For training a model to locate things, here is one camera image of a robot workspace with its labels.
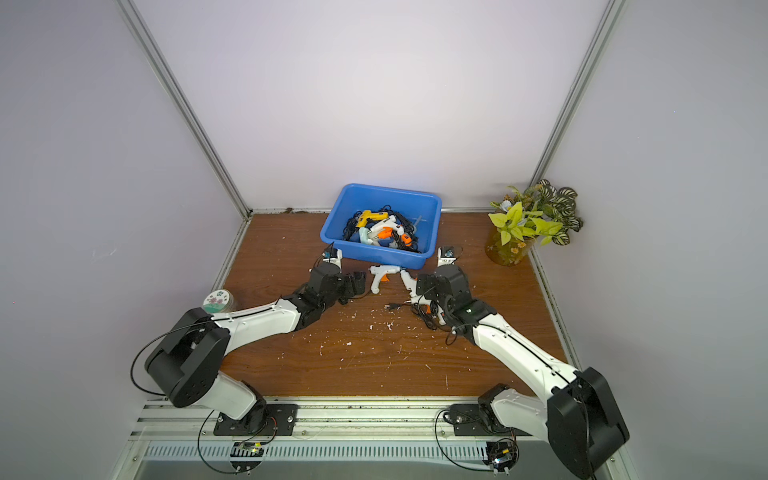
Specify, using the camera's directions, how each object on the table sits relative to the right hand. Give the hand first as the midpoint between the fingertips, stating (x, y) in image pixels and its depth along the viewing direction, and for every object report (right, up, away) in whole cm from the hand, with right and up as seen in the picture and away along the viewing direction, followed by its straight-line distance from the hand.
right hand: (437, 267), depth 83 cm
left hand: (-23, -3, +7) cm, 24 cm away
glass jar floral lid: (-65, -11, +5) cm, 66 cm away
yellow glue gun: (-22, +17, +30) cm, 41 cm away
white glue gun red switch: (-20, +10, +24) cm, 33 cm away
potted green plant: (+35, +17, +11) cm, 41 cm away
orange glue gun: (-15, +9, +24) cm, 30 cm away
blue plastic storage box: (-31, +23, +27) cm, 47 cm away
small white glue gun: (-17, -4, +18) cm, 25 cm away
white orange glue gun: (-6, -7, +15) cm, 17 cm away
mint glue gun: (-23, +10, +23) cm, 34 cm away
